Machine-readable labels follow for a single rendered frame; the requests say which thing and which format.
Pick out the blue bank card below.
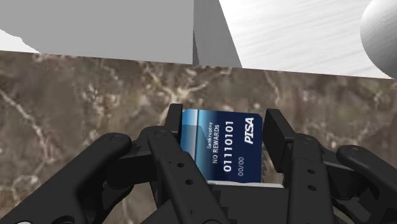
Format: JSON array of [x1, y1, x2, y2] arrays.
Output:
[[180, 108, 264, 184]]

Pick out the grey robot stand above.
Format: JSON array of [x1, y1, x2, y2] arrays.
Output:
[[0, 0, 243, 68]]

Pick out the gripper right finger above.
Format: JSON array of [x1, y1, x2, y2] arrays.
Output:
[[262, 108, 397, 224]]

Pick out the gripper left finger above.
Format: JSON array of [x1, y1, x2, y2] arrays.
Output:
[[0, 103, 231, 224]]

